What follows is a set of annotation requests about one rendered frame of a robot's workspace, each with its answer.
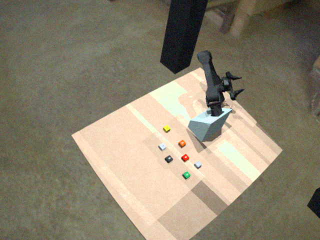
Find orange block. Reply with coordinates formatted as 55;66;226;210
178;140;186;147

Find red block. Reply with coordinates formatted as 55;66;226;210
181;154;189;162

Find green block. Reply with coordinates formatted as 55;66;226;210
182;172;191;179

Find yellow block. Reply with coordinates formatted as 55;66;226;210
163;125;171;133

